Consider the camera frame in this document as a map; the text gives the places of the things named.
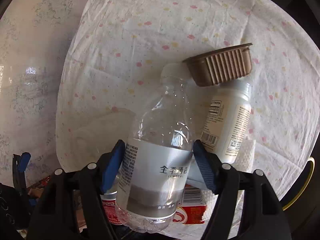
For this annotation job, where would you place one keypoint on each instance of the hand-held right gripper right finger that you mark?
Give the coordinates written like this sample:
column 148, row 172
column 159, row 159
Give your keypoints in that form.
column 203, row 166

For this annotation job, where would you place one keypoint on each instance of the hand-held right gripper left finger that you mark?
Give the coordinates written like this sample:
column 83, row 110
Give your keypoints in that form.
column 113, row 166

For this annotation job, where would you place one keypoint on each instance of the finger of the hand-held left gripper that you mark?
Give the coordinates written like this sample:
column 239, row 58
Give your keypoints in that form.
column 23, row 160

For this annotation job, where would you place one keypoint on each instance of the clear plastic water bottle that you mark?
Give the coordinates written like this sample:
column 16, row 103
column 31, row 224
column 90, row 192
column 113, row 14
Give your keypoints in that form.
column 155, row 120

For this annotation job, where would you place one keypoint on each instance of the yellow rimmed dark bin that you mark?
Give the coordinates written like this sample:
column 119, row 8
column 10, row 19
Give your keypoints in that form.
column 310, row 177

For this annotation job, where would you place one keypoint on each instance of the red soda can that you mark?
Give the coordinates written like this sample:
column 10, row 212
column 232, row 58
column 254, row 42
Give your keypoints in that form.
column 108, row 210

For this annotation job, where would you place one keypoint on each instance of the red and white carton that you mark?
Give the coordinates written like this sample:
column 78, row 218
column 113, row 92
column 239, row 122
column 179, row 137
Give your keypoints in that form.
column 192, row 210

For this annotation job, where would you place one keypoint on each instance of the white supplement bottle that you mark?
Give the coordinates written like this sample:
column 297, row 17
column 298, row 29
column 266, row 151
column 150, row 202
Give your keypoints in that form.
column 230, row 120

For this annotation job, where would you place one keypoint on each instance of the brown ribbed plastic cup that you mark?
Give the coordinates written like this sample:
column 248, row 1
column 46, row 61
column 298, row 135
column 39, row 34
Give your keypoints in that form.
column 220, row 67

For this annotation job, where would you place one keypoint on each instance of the floral white tablecloth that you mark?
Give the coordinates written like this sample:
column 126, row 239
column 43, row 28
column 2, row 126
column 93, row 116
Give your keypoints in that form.
column 150, row 42

